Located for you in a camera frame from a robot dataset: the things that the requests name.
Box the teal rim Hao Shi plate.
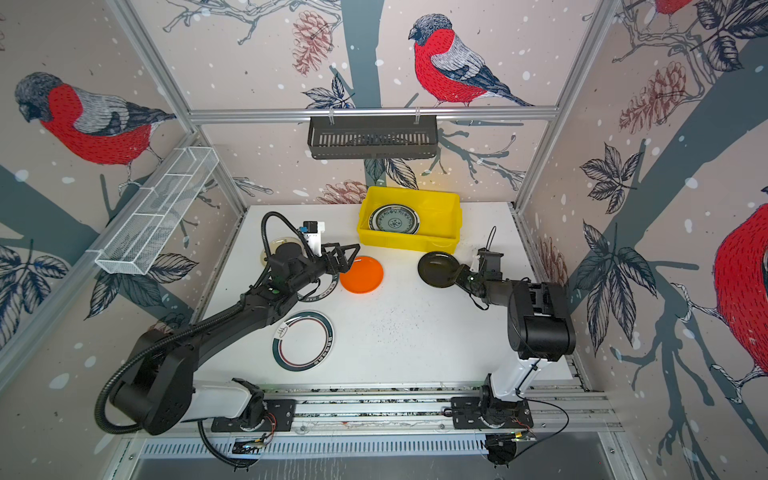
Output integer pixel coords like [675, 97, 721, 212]
[298, 274, 340, 303]

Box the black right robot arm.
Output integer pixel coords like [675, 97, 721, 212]
[451, 248, 576, 416]

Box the white wire mesh basket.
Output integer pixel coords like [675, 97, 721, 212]
[95, 146, 219, 275]

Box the yellow plastic bin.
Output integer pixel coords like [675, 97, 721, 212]
[357, 186, 462, 253]

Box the black plate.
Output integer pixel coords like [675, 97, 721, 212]
[417, 251, 461, 288]

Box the orange plate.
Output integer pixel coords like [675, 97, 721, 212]
[340, 256, 384, 294]

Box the black hanging basket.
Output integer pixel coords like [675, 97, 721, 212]
[307, 116, 439, 160]

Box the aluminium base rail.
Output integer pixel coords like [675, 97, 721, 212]
[131, 383, 619, 439]

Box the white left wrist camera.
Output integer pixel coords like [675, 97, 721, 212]
[300, 221, 325, 256]

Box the cream plate with characters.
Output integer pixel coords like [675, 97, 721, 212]
[260, 237, 301, 268]

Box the black corrugated cable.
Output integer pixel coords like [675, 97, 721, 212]
[260, 211, 316, 259]

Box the teal patterned plate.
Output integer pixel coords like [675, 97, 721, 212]
[369, 204, 420, 235]

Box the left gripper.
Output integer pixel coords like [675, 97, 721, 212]
[288, 241, 359, 295]

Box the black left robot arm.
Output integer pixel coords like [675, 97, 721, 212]
[94, 243, 360, 435]

